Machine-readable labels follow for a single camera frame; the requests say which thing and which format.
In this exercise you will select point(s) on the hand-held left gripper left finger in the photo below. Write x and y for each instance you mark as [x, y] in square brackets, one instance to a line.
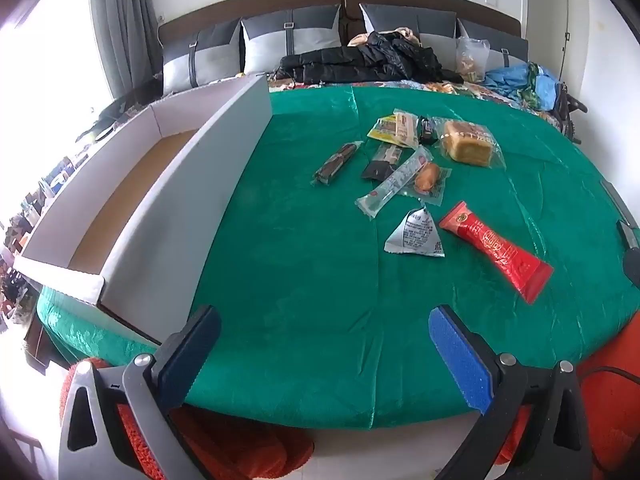
[192, 355]

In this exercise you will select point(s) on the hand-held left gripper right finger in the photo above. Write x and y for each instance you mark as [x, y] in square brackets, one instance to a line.
[460, 360]

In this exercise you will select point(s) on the red snack packet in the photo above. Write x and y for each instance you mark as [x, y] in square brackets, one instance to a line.
[495, 250]

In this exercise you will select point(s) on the silver triangular packet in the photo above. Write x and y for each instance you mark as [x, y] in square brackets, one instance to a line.
[415, 232]

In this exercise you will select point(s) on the white cardboard box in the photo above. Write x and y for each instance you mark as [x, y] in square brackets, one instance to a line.
[200, 185]

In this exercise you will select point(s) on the orange sausage packet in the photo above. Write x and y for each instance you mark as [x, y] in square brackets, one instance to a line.
[427, 177]

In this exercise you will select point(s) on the long clear stick packet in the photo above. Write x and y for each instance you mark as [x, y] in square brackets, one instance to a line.
[392, 184]

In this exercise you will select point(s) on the small black packet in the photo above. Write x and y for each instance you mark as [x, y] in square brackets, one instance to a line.
[378, 166]

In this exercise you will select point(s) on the packaged bread loaf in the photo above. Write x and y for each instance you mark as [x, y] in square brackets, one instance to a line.
[467, 142]

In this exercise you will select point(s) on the dark chocolate bar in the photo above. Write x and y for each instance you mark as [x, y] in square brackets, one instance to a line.
[426, 130]

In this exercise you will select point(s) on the long dark wafer packet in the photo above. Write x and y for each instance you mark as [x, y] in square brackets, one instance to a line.
[336, 162]

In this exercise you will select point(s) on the clear biscuit packet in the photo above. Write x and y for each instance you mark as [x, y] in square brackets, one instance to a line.
[406, 127]

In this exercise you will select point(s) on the yellow tofu packet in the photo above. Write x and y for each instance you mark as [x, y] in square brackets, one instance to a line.
[380, 130]

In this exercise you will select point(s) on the orange fuzzy fabric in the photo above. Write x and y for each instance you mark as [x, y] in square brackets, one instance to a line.
[250, 450]

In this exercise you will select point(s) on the green satin cloth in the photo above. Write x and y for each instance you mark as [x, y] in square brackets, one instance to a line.
[300, 260]

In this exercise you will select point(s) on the brown side table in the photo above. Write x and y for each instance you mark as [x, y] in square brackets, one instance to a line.
[45, 350]

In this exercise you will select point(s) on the dark wooden chair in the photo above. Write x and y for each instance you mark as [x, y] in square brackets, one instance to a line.
[567, 110]

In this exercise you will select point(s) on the blue cloth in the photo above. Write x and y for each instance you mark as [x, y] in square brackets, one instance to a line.
[505, 80]

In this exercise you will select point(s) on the green patterned cloth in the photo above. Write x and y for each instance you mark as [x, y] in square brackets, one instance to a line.
[532, 85]

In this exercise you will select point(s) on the grey two-tone pillow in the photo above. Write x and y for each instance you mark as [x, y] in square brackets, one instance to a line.
[200, 60]
[500, 42]
[400, 17]
[290, 35]

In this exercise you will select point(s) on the clear plastic bag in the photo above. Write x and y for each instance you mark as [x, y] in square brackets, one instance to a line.
[472, 60]

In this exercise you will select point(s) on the black puffer jacket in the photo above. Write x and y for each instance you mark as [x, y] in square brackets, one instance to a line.
[350, 62]

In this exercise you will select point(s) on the window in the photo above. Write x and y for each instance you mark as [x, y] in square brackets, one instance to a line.
[45, 60]

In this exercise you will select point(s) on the grey curtain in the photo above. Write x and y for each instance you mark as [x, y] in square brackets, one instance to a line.
[125, 20]

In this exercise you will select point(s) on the white door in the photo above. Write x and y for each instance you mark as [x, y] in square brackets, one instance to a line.
[590, 35]

